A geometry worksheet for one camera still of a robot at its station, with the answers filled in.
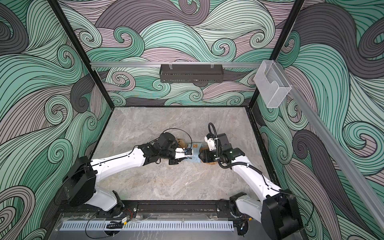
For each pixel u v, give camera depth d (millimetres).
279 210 404
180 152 671
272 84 784
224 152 622
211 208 744
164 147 634
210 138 744
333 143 529
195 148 883
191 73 952
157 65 942
